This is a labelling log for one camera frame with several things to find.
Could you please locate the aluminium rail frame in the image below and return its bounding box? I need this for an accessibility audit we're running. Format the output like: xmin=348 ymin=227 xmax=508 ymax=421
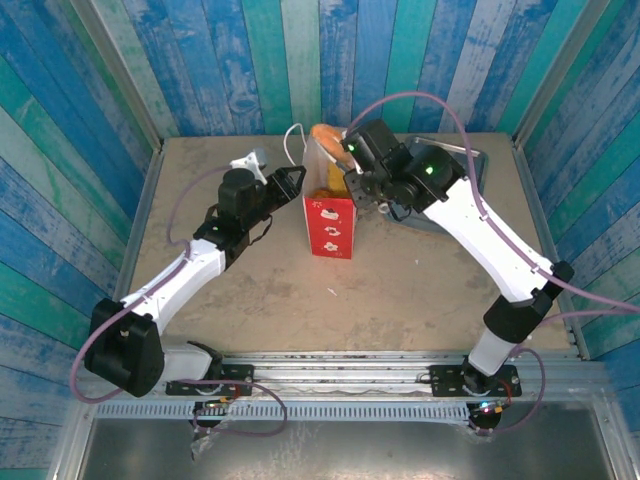
xmin=149 ymin=349 xmax=611 ymax=401

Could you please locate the slotted grey cable duct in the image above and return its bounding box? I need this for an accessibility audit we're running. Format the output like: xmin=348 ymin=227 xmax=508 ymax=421
xmin=94 ymin=401 xmax=474 ymax=426

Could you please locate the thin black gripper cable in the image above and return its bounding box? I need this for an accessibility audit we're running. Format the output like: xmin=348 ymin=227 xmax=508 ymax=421
xmin=247 ymin=214 xmax=274 ymax=247
xmin=377 ymin=199 xmax=416 ymax=224

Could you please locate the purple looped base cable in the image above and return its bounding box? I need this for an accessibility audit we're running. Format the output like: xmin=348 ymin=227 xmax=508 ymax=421
xmin=191 ymin=377 xmax=291 ymax=437

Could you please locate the brown fake bun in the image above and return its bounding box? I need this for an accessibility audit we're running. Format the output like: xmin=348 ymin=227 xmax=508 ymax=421
xmin=308 ymin=123 xmax=351 ymax=164

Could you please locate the yellow fake croissant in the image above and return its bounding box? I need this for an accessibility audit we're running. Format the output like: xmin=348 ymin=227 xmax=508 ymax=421
xmin=327 ymin=163 xmax=350 ymax=195

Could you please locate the grey metal tray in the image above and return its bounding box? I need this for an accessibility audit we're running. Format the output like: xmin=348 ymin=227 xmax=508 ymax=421
xmin=382 ymin=133 xmax=490 ymax=236

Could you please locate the thin black left gripper cable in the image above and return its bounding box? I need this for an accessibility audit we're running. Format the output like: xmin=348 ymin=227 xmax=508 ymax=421
xmin=247 ymin=214 xmax=274 ymax=247

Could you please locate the red white paper bag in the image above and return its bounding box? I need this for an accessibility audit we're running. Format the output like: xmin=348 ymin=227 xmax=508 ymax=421
xmin=283 ymin=123 xmax=360 ymax=260

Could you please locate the metal corner post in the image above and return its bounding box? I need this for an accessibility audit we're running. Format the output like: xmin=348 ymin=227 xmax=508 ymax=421
xmin=69 ymin=0 xmax=166 ymax=151
xmin=512 ymin=0 xmax=614 ymax=149

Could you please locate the thin black right gripper cable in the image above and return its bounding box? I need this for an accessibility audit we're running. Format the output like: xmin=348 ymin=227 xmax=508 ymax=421
xmin=377 ymin=199 xmax=416 ymax=224

